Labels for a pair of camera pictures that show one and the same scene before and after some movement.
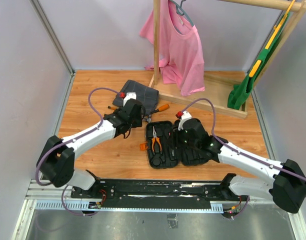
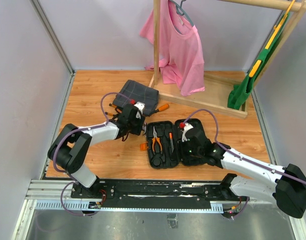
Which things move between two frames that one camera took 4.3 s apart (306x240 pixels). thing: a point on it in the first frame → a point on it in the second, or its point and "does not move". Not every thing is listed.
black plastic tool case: [166, 149] does not move
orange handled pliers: [155, 137] does not move
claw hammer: [149, 119] → [144, 128]
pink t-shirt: [181, 59] does not move
